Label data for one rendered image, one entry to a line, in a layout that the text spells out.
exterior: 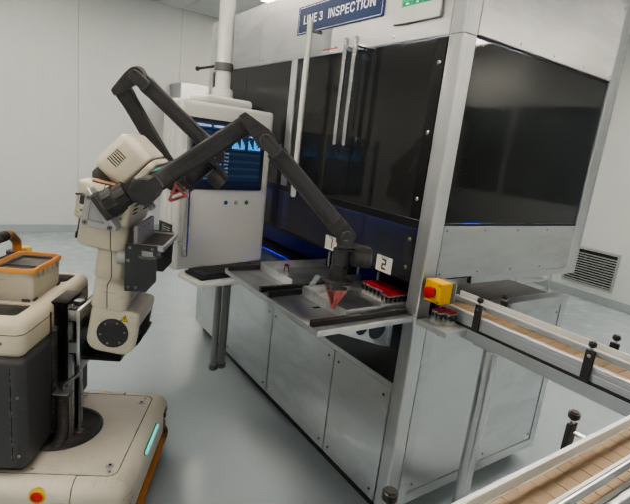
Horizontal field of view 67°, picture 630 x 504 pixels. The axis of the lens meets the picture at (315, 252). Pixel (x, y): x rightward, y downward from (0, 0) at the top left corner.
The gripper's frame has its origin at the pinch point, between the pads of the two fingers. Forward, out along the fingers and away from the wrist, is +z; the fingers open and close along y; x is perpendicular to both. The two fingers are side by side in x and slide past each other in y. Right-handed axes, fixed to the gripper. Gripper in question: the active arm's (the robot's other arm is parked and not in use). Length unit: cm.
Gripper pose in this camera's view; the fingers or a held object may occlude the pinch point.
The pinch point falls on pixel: (332, 306)
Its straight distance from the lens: 157.6
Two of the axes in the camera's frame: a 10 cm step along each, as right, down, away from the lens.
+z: -1.5, 9.7, 2.0
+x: -5.4, -2.5, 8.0
